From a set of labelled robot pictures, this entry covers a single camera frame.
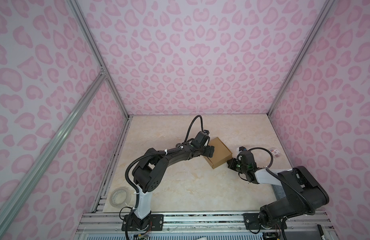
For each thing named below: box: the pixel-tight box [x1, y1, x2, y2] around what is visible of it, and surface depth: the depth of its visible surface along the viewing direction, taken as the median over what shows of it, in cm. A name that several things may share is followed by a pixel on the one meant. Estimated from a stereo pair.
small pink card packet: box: [269, 147, 281, 158], surface depth 98 cm
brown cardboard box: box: [203, 137, 233, 169], surface depth 95 cm
